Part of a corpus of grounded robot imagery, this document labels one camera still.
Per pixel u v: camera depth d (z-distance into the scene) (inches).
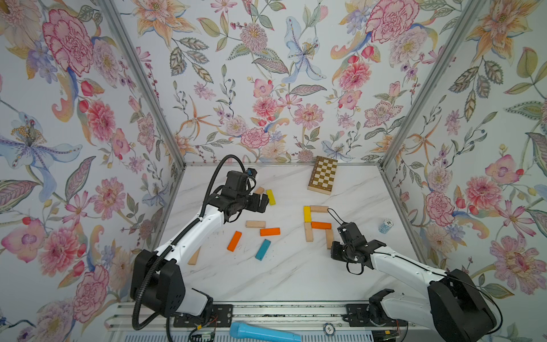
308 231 37.5
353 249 26.6
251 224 38.6
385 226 35.8
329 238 36.5
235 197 24.8
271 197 42.5
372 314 26.5
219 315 28.9
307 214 39.7
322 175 44.7
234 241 36.5
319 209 40.5
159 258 16.5
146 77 34.3
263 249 35.5
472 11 27.3
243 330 26.9
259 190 43.4
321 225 37.6
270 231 37.8
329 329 28.3
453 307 16.1
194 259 34.0
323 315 29.9
